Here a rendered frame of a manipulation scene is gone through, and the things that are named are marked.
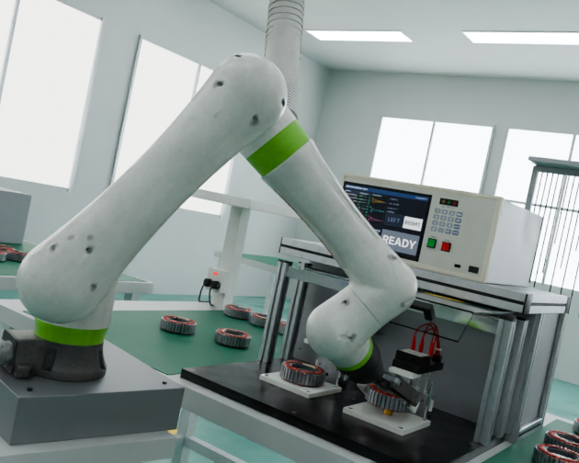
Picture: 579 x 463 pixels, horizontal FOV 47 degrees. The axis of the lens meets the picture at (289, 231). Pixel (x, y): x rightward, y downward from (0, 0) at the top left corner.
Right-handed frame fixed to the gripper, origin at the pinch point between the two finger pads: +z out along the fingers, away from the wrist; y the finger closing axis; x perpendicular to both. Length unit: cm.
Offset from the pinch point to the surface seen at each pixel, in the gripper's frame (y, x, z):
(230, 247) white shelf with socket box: 112, -47, 51
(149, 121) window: 474, -242, 245
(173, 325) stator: 79, 0, 10
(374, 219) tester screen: 20.3, -40.6, -6.5
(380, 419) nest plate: -1.4, 6.1, -2.8
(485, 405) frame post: -18.6, -7.0, 6.7
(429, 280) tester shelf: 1.0, -28.8, -3.2
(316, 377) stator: 18.9, 2.0, -0.9
